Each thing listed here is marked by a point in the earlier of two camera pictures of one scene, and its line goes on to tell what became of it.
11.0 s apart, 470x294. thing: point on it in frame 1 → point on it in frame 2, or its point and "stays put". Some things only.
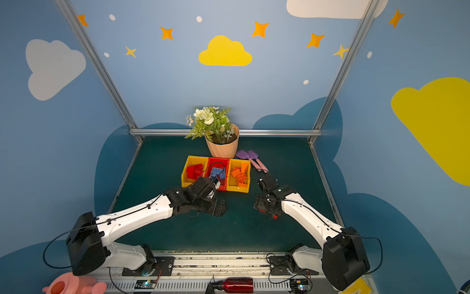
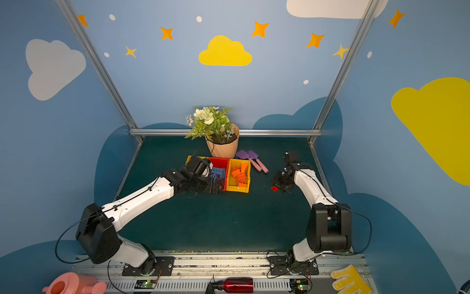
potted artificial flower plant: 213,124 stays put
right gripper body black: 264,205 → 280,182
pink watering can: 68,283 stays put
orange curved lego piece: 243,167 stays put
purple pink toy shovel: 243,155 stays put
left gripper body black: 217,207 → 212,184
